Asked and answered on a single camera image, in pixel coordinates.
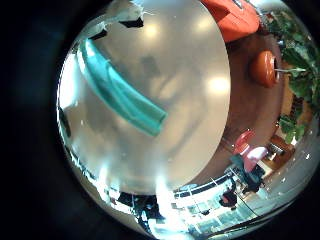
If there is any bouquet with green stem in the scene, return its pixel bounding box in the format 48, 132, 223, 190
77, 37, 168, 138

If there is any red sofa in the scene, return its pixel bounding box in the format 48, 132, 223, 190
199, 0, 262, 43

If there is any red chair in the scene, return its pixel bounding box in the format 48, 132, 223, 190
232, 129, 257, 155

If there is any orange round stool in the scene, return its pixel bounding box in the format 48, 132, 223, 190
249, 49, 282, 89

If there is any wooden side table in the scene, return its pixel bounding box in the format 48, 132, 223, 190
265, 134, 297, 168

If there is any green leafy plant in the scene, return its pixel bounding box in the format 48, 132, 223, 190
264, 9, 320, 145

